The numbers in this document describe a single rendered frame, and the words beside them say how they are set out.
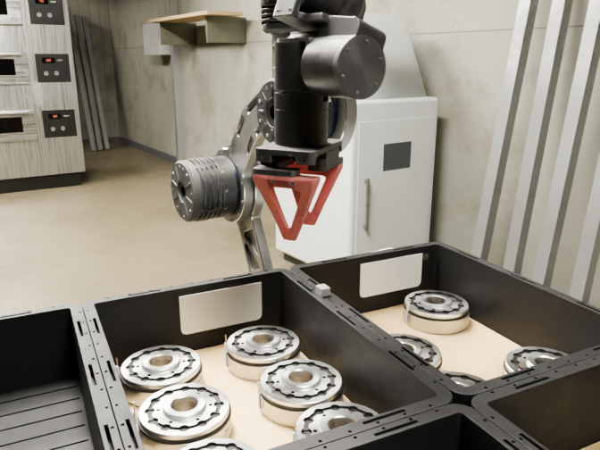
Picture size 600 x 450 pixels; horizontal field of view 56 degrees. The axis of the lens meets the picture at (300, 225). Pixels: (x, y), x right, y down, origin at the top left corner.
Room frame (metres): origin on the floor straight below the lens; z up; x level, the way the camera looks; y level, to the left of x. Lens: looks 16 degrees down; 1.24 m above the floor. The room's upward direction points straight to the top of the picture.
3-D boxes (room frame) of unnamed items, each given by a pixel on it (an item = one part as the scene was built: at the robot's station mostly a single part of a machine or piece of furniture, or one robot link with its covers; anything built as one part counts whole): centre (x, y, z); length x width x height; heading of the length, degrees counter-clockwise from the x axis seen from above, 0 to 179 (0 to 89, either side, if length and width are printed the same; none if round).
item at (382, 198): (3.35, -0.32, 0.75); 0.76 x 0.64 x 1.49; 36
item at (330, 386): (0.62, 0.00, 0.86); 0.10 x 0.10 x 0.01
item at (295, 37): (0.61, -0.01, 1.23); 0.07 x 0.06 x 0.07; 34
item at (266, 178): (0.59, 0.01, 1.10); 0.07 x 0.07 x 0.09; 70
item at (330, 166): (0.63, -0.01, 1.10); 0.07 x 0.07 x 0.09; 70
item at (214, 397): (0.56, 0.13, 0.86); 0.10 x 0.10 x 0.01
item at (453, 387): (0.72, -0.20, 0.92); 0.40 x 0.30 x 0.02; 26
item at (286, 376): (0.62, 0.00, 0.86); 0.05 x 0.05 x 0.01
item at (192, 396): (0.56, 0.13, 0.86); 0.05 x 0.05 x 0.01
